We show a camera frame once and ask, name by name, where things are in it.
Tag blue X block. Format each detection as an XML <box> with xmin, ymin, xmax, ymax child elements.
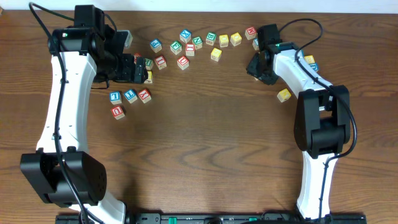
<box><xmin>180</xmin><ymin>29</ymin><xmax>192</xmax><ymax>44</ymax></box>

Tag red E block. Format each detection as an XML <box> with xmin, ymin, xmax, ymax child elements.
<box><xmin>134</xmin><ymin>53</ymin><xmax>142</xmax><ymax>62</ymax></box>

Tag green B block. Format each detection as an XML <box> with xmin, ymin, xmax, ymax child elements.
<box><xmin>206</xmin><ymin>32</ymin><xmax>217</xmax><ymax>46</ymax></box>

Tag red K block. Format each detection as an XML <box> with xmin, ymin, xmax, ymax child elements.
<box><xmin>245</xmin><ymin>26</ymin><xmax>257</xmax><ymax>40</ymax></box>

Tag blue P block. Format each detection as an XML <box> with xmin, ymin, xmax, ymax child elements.
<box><xmin>150</xmin><ymin>39</ymin><xmax>162</xmax><ymax>53</ymax></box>

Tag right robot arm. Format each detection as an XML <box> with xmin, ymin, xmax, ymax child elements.
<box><xmin>246</xmin><ymin>24</ymin><xmax>358</xmax><ymax>223</ymax></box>

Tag blue 2 block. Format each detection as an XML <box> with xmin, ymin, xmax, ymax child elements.
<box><xmin>252</xmin><ymin>38</ymin><xmax>259</xmax><ymax>50</ymax></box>

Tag yellow block left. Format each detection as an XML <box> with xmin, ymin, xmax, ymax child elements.
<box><xmin>144</xmin><ymin>71</ymin><xmax>153</xmax><ymax>84</ymax></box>

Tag green N block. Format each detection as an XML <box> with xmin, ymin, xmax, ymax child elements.
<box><xmin>192</xmin><ymin>36</ymin><xmax>203</xmax><ymax>50</ymax></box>

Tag yellow block far right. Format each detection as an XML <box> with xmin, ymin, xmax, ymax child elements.
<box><xmin>304</xmin><ymin>55</ymin><xmax>315</xmax><ymax>64</ymax></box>

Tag blue T block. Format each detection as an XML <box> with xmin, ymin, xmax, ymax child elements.
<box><xmin>124</xmin><ymin>89</ymin><xmax>138</xmax><ymax>104</ymax></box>

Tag red H block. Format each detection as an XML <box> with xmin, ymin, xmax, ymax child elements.
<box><xmin>185</xmin><ymin>44</ymin><xmax>195</xmax><ymax>57</ymax></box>

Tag yellow block lone right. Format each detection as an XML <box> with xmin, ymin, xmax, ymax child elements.
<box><xmin>277</xmin><ymin>88</ymin><xmax>292</xmax><ymax>103</ymax></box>

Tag red I block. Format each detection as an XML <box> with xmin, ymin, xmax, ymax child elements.
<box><xmin>155</xmin><ymin>55</ymin><xmax>167</xmax><ymax>70</ymax></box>

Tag yellow block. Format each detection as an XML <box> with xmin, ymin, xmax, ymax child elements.
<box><xmin>219</xmin><ymin>34</ymin><xmax>229</xmax><ymax>48</ymax></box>
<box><xmin>230</xmin><ymin>32</ymin><xmax>242</xmax><ymax>47</ymax></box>
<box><xmin>211</xmin><ymin>48</ymin><xmax>222</xmax><ymax>62</ymax></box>
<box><xmin>144</xmin><ymin>71</ymin><xmax>153</xmax><ymax>84</ymax></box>
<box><xmin>304</xmin><ymin>55</ymin><xmax>315</xmax><ymax>64</ymax></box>

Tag yellow block top right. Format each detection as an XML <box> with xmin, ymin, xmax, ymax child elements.
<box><xmin>230</xmin><ymin>32</ymin><xmax>242</xmax><ymax>47</ymax></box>

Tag green R block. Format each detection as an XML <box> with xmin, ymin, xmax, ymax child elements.
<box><xmin>145</xmin><ymin>58</ymin><xmax>154</xmax><ymax>70</ymax></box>

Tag red U block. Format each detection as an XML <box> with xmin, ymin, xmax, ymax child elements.
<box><xmin>111</xmin><ymin>106</ymin><xmax>125</xmax><ymax>120</ymax></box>

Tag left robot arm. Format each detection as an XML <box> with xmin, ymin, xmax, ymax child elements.
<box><xmin>20</xmin><ymin>5</ymin><xmax>149</xmax><ymax>223</ymax></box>

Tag blue D block lower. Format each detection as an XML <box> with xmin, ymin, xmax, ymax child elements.
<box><xmin>310</xmin><ymin>63</ymin><xmax>319</xmax><ymax>72</ymax></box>

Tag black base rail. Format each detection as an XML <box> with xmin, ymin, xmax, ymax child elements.
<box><xmin>55</xmin><ymin>212</ymin><xmax>368</xmax><ymax>224</ymax></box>

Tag yellow block centre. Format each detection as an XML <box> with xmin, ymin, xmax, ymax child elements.
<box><xmin>211</xmin><ymin>48</ymin><xmax>222</xmax><ymax>62</ymax></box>

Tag red Y block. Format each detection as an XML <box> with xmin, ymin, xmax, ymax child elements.
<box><xmin>138</xmin><ymin>89</ymin><xmax>152</xmax><ymax>103</ymax></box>

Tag yellow block top middle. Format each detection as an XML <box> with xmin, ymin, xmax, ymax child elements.
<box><xmin>219</xmin><ymin>34</ymin><xmax>229</xmax><ymax>48</ymax></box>

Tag blue L block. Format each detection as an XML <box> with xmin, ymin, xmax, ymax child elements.
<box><xmin>109</xmin><ymin>91</ymin><xmax>122</xmax><ymax>105</ymax></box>

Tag green F block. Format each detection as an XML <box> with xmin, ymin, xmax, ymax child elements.
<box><xmin>170</xmin><ymin>40</ymin><xmax>182</xmax><ymax>55</ymax></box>

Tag red C block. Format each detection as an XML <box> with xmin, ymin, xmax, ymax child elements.
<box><xmin>177</xmin><ymin>55</ymin><xmax>190</xmax><ymax>70</ymax></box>

